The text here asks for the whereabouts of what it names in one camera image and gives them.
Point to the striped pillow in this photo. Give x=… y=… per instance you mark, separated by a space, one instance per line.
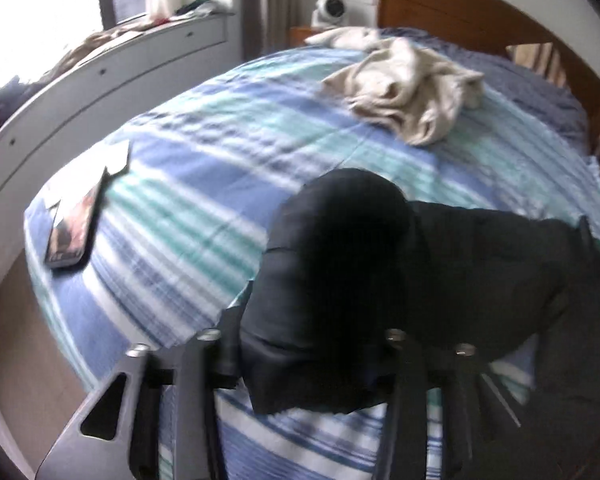
x=542 y=59

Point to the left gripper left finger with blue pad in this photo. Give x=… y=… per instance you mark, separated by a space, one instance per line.
x=115 y=432

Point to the wooden headboard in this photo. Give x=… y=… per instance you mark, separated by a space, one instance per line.
x=490 y=26

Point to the black puffer jacket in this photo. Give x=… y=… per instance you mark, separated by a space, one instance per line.
x=364 y=297

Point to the cream fleece garment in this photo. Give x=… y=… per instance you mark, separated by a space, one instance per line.
x=415 y=92

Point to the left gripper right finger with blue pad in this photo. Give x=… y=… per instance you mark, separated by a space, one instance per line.
x=430 y=409

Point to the brown curtain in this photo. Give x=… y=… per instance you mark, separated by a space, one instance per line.
x=266 y=25

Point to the striped blue green bedspread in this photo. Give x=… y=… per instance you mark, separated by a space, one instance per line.
x=183 y=227

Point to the white paper on bed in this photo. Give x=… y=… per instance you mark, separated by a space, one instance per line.
x=117 y=158

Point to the smartphone on bed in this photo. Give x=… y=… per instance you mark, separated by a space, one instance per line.
x=74 y=214

